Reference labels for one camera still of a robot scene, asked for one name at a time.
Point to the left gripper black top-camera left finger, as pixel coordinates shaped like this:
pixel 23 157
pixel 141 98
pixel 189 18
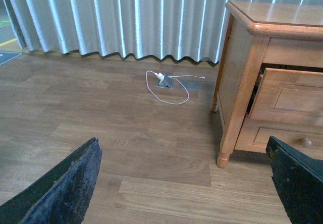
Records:
pixel 63 194

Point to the closed metal floor plate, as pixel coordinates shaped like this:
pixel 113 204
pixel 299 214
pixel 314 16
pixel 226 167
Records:
pixel 190 85

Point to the wooden drawer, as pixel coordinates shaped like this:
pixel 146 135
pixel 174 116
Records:
pixel 254 135
pixel 289 96

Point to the open metal floor socket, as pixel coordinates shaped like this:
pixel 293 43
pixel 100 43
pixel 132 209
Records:
pixel 166 83

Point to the white floor charger plug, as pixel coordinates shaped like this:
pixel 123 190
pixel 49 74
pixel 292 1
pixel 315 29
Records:
pixel 160 76

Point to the wooden nightstand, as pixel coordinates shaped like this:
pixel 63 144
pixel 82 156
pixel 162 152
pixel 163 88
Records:
pixel 260 36

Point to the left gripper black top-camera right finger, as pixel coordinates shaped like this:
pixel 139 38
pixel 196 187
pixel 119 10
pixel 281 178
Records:
pixel 298 181

